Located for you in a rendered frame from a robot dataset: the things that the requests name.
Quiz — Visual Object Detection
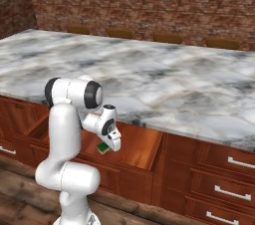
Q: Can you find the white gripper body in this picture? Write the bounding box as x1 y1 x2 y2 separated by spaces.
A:
106 128 123 153

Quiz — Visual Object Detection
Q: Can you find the green sponge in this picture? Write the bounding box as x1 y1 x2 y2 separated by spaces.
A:
96 141 111 155

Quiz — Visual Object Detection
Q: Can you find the open wooden drawer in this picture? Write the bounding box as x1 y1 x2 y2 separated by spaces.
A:
11 112 164 205

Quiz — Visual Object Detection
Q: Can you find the wooden drawer front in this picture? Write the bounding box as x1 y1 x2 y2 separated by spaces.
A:
198 141 255 179
191 169 255 209
0 136 22 161
184 196 255 225

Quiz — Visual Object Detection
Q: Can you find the brown wooden stool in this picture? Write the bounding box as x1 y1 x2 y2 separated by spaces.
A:
106 28 134 41
67 24 92 36
152 32 184 45
205 36 242 51

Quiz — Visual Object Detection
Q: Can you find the silver drawer handle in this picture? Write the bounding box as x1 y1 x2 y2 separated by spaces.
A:
205 210 240 225
213 184 253 202
0 145 17 156
227 155 255 170

